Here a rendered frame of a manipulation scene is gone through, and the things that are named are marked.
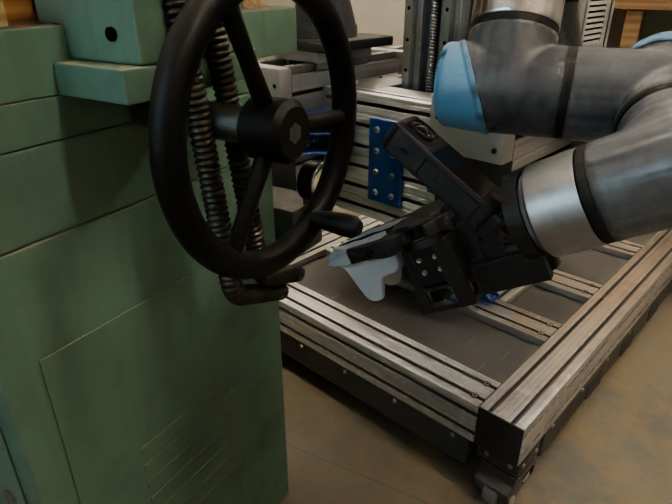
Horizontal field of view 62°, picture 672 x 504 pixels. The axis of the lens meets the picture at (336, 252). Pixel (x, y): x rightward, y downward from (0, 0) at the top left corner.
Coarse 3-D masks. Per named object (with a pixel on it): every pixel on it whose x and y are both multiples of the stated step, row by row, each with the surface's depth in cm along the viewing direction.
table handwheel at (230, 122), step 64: (192, 0) 41; (320, 0) 52; (192, 64) 40; (256, 64) 47; (256, 128) 50; (192, 192) 44; (256, 192) 51; (320, 192) 62; (192, 256) 47; (256, 256) 53
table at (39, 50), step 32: (0, 32) 46; (32, 32) 49; (64, 32) 51; (256, 32) 73; (288, 32) 79; (0, 64) 47; (32, 64) 49; (64, 64) 50; (96, 64) 49; (0, 96) 48; (32, 96) 50; (96, 96) 49; (128, 96) 47
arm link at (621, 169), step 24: (648, 96) 39; (624, 120) 40; (648, 120) 37; (600, 144) 38; (624, 144) 37; (648, 144) 36; (576, 168) 39; (600, 168) 37; (624, 168) 36; (648, 168) 35; (600, 192) 37; (624, 192) 36; (648, 192) 36; (600, 216) 38; (624, 216) 37; (648, 216) 37
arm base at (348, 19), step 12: (336, 0) 117; (348, 0) 120; (300, 12) 119; (348, 12) 120; (300, 24) 119; (312, 24) 118; (348, 24) 120; (300, 36) 120; (312, 36) 119; (348, 36) 120
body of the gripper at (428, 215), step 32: (512, 192) 42; (416, 224) 46; (448, 224) 46; (512, 224) 42; (416, 256) 48; (448, 256) 45; (480, 256) 46; (512, 256) 44; (544, 256) 43; (416, 288) 50; (448, 288) 52; (480, 288) 47
